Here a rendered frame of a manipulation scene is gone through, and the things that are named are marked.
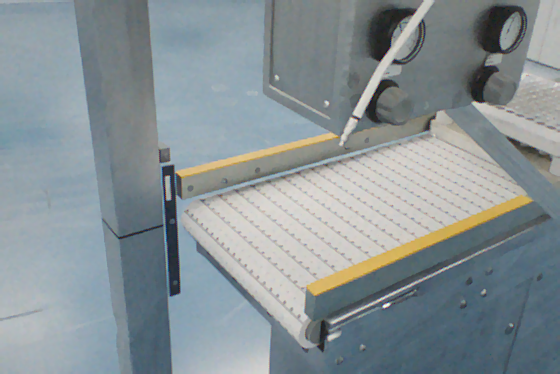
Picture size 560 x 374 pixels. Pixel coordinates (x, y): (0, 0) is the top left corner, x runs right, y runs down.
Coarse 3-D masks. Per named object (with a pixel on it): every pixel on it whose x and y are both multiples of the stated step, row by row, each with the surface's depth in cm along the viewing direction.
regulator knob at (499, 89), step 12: (492, 60) 51; (480, 72) 51; (492, 72) 51; (480, 84) 51; (492, 84) 50; (504, 84) 49; (516, 84) 50; (480, 96) 51; (492, 96) 50; (504, 96) 50
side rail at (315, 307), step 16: (528, 208) 74; (496, 224) 71; (512, 224) 73; (448, 240) 66; (464, 240) 68; (480, 240) 70; (416, 256) 63; (432, 256) 65; (448, 256) 67; (384, 272) 61; (400, 272) 62; (416, 272) 64; (336, 288) 57; (352, 288) 58; (368, 288) 60; (304, 304) 57; (320, 304) 56; (336, 304) 58
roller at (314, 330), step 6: (312, 324) 59; (318, 324) 59; (306, 330) 59; (312, 330) 59; (318, 330) 60; (324, 330) 60; (306, 336) 60; (312, 336) 59; (318, 336) 60; (324, 336) 61; (312, 342) 60; (318, 342) 60
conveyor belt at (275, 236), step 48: (432, 144) 97; (240, 192) 78; (288, 192) 79; (336, 192) 80; (384, 192) 81; (432, 192) 82; (480, 192) 83; (240, 240) 69; (288, 240) 69; (336, 240) 70; (384, 240) 71; (288, 288) 62
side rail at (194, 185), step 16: (384, 128) 93; (400, 128) 95; (416, 128) 98; (320, 144) 86; (336, 144) 88; (352, 144) 90; (368, 144) 92; (256, 160) 80; (272, 160) 81; (288, 160) 83; (304, 160) 85; (320, 160) 87; (176, 176) 74; (192, 176) 74; (208, 176) 76; (224, 176) 77; (240, 176) 79; (256, 176) 81; (192, 192) 75; (208, 192) 77
